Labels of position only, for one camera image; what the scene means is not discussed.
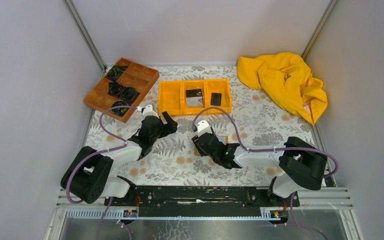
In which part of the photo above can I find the yellow leather card holder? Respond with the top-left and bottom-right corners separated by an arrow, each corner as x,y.
194,136 -> 228,156

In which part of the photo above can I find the dark card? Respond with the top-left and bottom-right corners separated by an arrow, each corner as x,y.
210,92 -> 223,107

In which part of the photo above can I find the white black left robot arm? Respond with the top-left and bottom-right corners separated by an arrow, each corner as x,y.
60,111 -> 178,206

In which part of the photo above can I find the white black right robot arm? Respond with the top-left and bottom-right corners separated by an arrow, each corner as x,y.
191,132 -> 327,206

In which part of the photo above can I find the black credit card stack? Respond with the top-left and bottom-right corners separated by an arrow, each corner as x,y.
185,88 -> 203,98

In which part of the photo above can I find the floral patterned table mat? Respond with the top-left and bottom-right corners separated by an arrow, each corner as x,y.
85,66 -> 315,186

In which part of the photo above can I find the yellow left bin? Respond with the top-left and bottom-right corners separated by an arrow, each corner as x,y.
157,81 -> 183,116

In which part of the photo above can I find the yellow bin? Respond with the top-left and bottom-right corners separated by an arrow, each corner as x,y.
157,81 -> 183,116
203,78 -> 232,113
180,80 -> 205,115

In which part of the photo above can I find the yellow middle bin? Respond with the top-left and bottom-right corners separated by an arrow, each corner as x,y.
180,80 -> 205,115

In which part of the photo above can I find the orange compartment tray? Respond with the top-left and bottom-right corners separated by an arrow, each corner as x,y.
83,58 -> 160,113

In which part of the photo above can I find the yellow right bin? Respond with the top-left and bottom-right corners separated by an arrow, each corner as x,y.
203,78 -> 232,113

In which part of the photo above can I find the yellow crumpled cloth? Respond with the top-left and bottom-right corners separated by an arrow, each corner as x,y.
236,52 -> 328,125

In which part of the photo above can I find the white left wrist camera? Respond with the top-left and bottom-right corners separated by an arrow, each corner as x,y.
141,104 -> 159,119

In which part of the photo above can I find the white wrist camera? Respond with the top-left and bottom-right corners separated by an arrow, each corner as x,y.
141,104 -> 159,119
195,120 -> 213,137

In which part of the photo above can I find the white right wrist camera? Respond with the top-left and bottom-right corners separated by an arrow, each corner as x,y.
195,120 -> 213,137

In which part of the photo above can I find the black coiled strap bottom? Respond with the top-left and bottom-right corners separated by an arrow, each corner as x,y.
110,100 -> 132,117

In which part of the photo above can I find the black coiled strap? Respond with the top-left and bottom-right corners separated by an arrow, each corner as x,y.
107,81 -> 124,98
110,100 -> 132,117
120,86 -> 141,103
105,65 -> 129,82

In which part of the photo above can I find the black coiled strap middle right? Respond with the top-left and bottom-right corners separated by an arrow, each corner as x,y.
120,86 -> 141,103

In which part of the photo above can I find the black coiled strap middle left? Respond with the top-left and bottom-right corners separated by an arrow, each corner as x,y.
107,81 -> 124,98

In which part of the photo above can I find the black coiled strap top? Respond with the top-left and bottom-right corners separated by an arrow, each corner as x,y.
105,65 -> 129,82

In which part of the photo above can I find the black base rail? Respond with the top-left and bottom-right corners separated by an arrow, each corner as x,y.
104,185 -> 300,218

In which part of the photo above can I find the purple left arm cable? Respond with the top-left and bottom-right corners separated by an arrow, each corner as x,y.
65,105 -> 145,240

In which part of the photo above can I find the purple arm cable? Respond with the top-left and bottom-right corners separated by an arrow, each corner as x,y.
192,106 -> 339,240
65,105 -> 145,240

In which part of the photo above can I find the aluminium frame rail front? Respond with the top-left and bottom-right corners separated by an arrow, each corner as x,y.
56,187 -> 354,210

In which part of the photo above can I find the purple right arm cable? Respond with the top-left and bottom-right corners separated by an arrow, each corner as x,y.
192,106 -> 339,240

